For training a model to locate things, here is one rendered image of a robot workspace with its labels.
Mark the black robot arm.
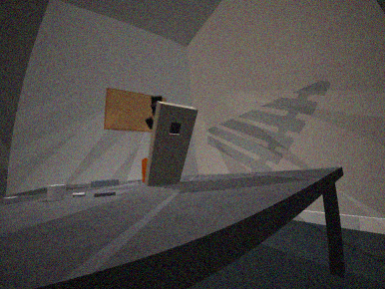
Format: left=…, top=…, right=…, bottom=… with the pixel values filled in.
left=151, top=96, right=162, bottom=116

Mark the beige service panel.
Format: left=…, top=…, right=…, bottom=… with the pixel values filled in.
left=144, top=101, right=198, bottom=185

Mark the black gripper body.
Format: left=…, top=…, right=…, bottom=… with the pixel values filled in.
left=145, top=117, right=154, bottom=129

